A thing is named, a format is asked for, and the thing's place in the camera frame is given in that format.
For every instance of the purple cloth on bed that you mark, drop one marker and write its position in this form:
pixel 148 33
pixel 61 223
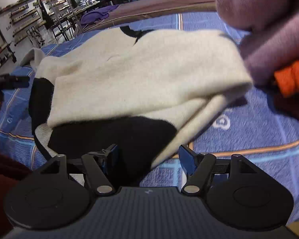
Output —
pixel 97 14

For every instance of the folded orange sweater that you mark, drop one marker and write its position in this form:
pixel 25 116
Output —
pixel 287 81

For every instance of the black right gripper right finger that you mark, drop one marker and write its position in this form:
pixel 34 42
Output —
pixel 235 191

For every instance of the blue plaid bed sheet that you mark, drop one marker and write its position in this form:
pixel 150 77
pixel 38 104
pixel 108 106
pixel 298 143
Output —
pixel 252 127

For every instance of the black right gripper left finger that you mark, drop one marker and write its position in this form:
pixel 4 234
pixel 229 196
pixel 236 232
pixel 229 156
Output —
pixel 58 193

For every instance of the folded lilac sweater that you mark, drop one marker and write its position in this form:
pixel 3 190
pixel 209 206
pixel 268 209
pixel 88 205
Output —
pixel 273 41

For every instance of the white and black sweater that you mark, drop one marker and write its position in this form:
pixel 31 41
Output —
pixel 147 92

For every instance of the wall shelf rack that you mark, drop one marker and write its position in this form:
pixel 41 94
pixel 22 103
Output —
pixel 14 24

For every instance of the brown mauve mattress bed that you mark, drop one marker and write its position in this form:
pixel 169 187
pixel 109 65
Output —
pixel 146 9

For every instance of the black metal table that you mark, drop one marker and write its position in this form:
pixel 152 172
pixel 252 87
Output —
pixel 67 21

